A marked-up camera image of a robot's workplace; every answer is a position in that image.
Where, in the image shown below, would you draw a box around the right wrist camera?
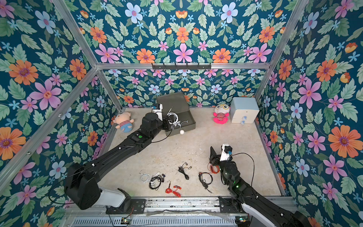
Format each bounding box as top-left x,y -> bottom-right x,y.
220,144 -> 233,162

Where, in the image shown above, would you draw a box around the black wall hook rail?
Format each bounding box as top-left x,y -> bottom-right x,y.
151,63 -> 212,71

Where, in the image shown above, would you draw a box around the black earphones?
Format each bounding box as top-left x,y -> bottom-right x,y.
178,162 -> 192,180
148,174 -> 165,191
199,172 -> 213,194

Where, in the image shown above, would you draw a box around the white earphones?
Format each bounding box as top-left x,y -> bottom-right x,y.
167,109 -> 189,129
140,172 -> 160,183

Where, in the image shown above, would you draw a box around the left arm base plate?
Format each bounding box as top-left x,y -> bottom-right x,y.
106,199 -> 146,215

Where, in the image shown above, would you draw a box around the pink pig plush toy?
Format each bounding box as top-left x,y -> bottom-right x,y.
112,112 -> 134,133

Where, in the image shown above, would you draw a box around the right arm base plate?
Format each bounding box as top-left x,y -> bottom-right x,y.
218,196 -> 246,214

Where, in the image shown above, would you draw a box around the red earphones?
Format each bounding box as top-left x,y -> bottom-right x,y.
165,182 -> 181,198
208,163 -> 220,174

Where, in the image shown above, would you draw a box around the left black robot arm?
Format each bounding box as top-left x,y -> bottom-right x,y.
64,113 -> 172,210

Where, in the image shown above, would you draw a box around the black earphones left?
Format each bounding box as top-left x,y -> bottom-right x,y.
148,174 -> 165,191

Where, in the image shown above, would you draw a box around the grey top drawer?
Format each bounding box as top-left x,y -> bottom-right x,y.
155,91 -> 197,137

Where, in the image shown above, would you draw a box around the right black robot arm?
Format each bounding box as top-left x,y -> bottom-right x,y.
209,144 -> 310,227

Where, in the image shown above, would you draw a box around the black earphones center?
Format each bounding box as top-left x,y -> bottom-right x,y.
178,162 -> 192,180

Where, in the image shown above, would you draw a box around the black earphones right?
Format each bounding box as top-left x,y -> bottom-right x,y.
199,172 -> 213,194

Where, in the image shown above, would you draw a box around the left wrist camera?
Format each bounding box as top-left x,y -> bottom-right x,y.
152,103 -> 163,121

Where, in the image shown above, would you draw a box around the pink white plush toy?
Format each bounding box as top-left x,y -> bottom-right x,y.
213,103 -> 230,124

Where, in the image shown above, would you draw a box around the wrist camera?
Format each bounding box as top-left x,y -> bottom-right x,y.
220,144 -> 233,162
152,103 -> 163,121

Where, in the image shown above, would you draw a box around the white blue drawer cabinet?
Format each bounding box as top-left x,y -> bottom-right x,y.
230,97 -> 260,124

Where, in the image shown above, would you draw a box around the red earphones front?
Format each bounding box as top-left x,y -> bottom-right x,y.
165,182 -> 181,198

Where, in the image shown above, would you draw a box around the three-tier colored drawer cabinet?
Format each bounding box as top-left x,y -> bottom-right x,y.
155,91 -> 197,137

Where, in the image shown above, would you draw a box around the red earphones right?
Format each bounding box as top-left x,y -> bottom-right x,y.
208,163 -> 220,174

